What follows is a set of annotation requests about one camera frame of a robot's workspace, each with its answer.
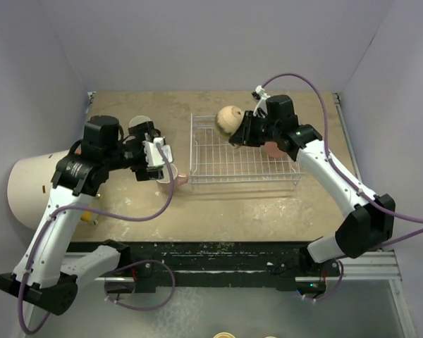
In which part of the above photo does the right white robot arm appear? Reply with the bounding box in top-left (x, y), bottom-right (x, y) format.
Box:
top-left (228, 94), bottom-right (396, 275)

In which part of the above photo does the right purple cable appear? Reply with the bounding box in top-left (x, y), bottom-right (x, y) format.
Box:
top-left (262, 73), bottom-right (423, 303)

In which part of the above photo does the black hexagonal ceramic mug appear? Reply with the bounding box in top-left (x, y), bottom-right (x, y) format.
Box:
top-left (128, 115), bottom-right (151, 128)

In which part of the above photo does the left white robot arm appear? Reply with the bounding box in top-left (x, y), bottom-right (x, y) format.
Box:
top-left (0, 115), bottom-right (173, 315)

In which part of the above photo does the pink cup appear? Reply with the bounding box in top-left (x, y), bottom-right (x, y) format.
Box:
top-left (157, 163), bottom-right (189, 194)

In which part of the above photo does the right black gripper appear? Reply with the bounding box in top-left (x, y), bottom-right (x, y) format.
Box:
top-left (230, 111), bottom-right (280, 148)

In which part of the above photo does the white wire dish rack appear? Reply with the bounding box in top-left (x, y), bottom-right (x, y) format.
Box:
top-left (190, 115), bottom-right (305, 186)

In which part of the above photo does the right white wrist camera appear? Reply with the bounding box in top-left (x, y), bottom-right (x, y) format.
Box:
top-left (251, 85), bottom-right (271, 118)

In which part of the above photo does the right aluminium table rail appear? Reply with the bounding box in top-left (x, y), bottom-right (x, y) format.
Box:
top-left (328, 92), bottom-right (362, 181)

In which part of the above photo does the large cream cylindrical bucket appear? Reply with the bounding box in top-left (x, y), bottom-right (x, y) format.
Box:
top-left (7, 150), bottom-right (68, 230)

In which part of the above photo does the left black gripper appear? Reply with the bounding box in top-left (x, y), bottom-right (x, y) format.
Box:
top-left (104, 123), bottom-right (164, 180)

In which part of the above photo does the salmon tall tumbler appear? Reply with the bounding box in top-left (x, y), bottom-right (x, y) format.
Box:
top-left (263, 142), bottom-right (286, 158)

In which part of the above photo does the aluminium front frame rail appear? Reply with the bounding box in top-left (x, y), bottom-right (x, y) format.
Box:
top-left (62, 252), bottom-right (402, 281)

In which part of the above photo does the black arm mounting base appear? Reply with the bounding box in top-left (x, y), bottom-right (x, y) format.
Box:
top-left (84, 241), bottom-right (343, 293)

